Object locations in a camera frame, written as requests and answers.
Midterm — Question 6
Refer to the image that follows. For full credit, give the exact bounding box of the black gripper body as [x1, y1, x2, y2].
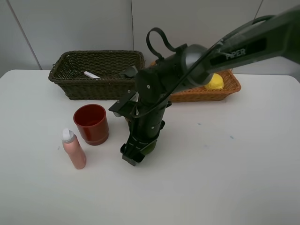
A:
[120, 103, 171, 158]

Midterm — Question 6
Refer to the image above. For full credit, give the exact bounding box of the orange wicker basket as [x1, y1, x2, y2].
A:
[150, 60, 242, 103]

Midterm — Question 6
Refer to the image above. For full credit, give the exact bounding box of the dark green square bottle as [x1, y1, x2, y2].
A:
[119, 66, 138, 79]

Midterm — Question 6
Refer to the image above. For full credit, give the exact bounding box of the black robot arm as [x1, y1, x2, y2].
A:
[117, 6, 300, 165]

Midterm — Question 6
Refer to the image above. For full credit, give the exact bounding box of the yellow lemon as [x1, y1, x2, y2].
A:
[204, 73, 225, 90]

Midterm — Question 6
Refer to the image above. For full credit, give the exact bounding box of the dark green wicker basket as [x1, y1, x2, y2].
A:
[48, 50, 145, 100]

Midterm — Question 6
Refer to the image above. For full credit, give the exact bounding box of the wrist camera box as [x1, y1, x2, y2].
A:
[109, 90, 139, 120]

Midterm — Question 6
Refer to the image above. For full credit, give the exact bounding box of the white pink-capped marker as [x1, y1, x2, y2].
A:
[84, 71, 101, 79]

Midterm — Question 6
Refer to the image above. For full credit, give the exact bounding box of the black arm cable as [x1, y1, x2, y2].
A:
[135, 15, 279, 118]

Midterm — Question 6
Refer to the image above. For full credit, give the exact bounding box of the pink spray bottle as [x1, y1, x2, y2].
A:
[62, 128, 86, 170]

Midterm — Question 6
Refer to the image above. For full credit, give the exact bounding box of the red plastic cup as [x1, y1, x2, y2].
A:
[73, 104, 109, 146]

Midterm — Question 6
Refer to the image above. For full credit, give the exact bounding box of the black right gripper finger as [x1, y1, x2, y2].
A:
[122, 152, 143, 166]

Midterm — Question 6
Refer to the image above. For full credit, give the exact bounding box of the green lime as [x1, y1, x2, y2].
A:
[142, 140, 157, 156]

